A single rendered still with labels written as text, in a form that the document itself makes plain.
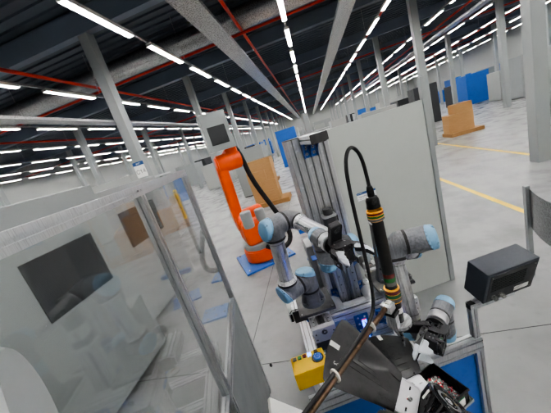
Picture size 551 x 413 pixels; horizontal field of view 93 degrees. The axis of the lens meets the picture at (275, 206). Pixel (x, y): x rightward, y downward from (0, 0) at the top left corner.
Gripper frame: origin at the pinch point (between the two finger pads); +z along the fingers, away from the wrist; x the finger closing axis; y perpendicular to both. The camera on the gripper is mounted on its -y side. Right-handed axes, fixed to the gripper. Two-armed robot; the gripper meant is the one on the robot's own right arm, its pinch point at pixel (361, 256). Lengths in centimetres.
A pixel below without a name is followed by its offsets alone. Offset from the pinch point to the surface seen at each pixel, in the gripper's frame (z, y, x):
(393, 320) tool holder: 10.8, 16.1, 0.8
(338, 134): -158, -29, -92
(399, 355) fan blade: -3.0, 45.5, -7.5
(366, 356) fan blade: 6.0, 28.0, 9.4
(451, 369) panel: -21, 92, -45
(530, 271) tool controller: -9, 48, -86
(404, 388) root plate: 13.2, 37.4, 3.4
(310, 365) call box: -29, 57, 21
